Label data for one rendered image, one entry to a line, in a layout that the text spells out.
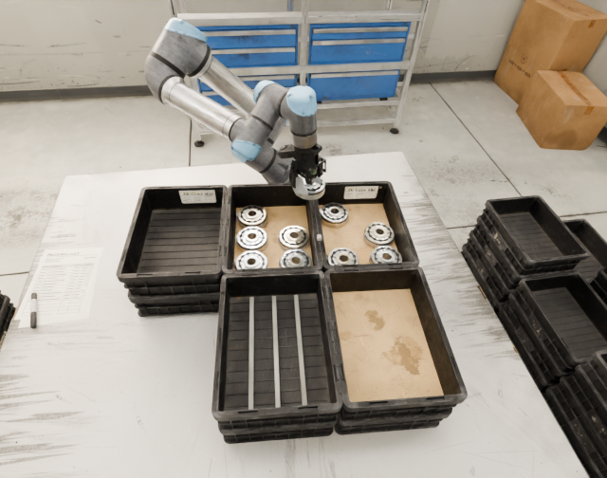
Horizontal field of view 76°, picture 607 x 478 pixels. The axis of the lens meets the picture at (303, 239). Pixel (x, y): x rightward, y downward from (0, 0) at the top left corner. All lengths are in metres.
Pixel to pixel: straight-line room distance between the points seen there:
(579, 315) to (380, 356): 1.20
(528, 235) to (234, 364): 1.58
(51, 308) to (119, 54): 2.83
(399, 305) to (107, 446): 0.90
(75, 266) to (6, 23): 2.83
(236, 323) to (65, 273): 0.71
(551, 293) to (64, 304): 2.02
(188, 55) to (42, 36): 2.84
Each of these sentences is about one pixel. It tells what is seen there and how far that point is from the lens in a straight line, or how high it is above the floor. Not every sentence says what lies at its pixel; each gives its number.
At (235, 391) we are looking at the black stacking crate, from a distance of 1.08.
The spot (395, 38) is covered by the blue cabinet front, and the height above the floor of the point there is 0.77.
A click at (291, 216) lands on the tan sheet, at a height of 0.83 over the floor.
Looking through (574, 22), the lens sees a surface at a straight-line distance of 4.16.
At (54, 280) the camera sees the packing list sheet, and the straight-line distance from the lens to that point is 1.62.
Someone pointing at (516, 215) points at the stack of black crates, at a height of 0.49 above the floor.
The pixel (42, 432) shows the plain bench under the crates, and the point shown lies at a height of 0.70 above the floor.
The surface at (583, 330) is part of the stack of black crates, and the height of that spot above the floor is 0.38.
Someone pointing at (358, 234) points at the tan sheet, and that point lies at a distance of 1.39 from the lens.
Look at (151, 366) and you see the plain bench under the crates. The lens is 1.31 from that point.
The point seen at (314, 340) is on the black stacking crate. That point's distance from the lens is 1.14.
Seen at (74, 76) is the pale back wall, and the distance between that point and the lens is 4.18.
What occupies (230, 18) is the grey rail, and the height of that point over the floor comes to 0.93.
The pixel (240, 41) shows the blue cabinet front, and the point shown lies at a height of 0.78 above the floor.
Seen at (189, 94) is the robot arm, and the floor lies 1.28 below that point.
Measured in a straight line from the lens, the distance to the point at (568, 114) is 3.80.
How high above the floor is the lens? 1.84
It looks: 48 degrees down
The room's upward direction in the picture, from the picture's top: 3 degrees clockwise
